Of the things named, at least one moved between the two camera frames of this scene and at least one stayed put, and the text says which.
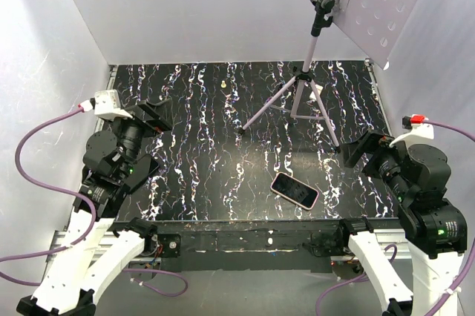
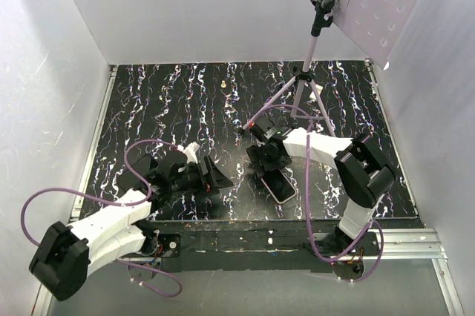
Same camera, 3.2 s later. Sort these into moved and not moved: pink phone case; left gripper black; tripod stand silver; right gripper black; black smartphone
Moved: black smartphone; pink phone case; right gripper black; left gripper black
Not moved: tripod stand silver
